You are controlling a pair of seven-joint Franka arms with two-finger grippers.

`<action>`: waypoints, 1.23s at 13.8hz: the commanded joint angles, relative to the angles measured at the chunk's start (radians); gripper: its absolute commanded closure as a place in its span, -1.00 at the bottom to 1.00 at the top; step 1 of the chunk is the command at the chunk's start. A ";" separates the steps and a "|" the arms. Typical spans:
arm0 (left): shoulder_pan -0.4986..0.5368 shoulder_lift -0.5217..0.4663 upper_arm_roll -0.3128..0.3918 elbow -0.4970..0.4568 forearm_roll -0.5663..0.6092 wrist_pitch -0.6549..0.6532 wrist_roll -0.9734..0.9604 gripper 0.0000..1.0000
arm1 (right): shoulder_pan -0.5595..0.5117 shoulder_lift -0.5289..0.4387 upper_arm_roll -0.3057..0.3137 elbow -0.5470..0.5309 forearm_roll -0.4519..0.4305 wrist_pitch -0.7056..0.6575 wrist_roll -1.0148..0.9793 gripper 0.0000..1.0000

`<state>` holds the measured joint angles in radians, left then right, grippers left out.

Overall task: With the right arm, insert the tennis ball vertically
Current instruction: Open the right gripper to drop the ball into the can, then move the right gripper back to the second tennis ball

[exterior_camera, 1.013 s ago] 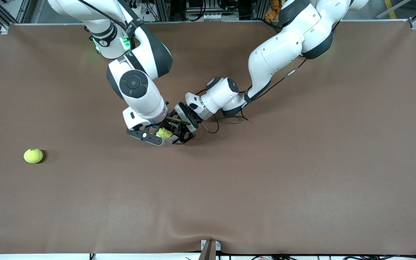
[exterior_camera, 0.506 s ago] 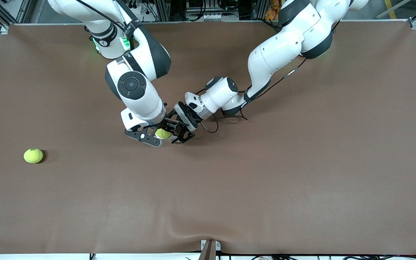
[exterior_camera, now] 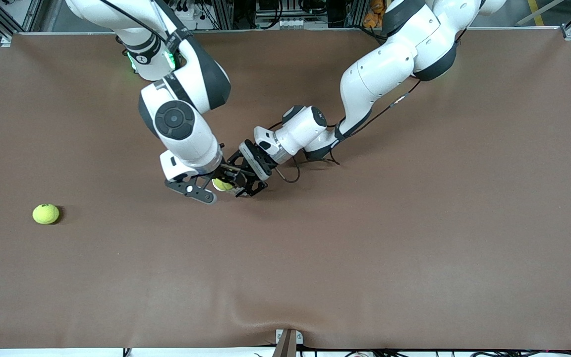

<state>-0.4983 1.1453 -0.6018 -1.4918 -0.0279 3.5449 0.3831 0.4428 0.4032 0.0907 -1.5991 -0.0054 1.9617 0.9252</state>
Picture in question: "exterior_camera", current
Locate yellow tennis ball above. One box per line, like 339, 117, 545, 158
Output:
32, 203, 60, 225

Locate brown table mat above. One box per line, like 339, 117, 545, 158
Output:
0, 27, 571, 350

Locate white power strip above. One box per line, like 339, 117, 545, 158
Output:
172, 0, 202, 21

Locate orange bagged items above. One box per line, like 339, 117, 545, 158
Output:
363, 0, 390, 29

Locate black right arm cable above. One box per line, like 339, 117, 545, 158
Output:
98, 0, 187, 48

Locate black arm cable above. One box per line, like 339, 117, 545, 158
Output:
273, 30, 464, 184
98, 0, 187, 48

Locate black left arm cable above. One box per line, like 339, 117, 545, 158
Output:
273, 30, 464, 184

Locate metal mat clamp bracket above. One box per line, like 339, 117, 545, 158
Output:
275, 328, 304, 357

